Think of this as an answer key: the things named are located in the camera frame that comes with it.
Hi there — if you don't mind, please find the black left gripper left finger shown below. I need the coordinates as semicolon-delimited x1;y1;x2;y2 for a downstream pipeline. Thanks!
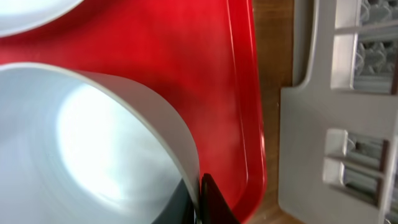
152;179;196;224

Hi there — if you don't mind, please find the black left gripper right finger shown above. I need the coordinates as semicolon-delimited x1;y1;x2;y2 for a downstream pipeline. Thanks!
200;173;240;224

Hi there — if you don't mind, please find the light blue bowl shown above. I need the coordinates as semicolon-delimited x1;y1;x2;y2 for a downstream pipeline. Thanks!
1;63;200;223

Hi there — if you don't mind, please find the grey dishwasher rack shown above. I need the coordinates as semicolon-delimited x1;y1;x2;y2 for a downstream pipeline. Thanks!
279;0;397;223

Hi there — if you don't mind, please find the red serving tray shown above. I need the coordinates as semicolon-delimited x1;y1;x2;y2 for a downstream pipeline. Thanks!
1;0;267;223

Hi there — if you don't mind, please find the light blue plate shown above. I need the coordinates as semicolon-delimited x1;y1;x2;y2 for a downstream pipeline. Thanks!
1;0;83;37

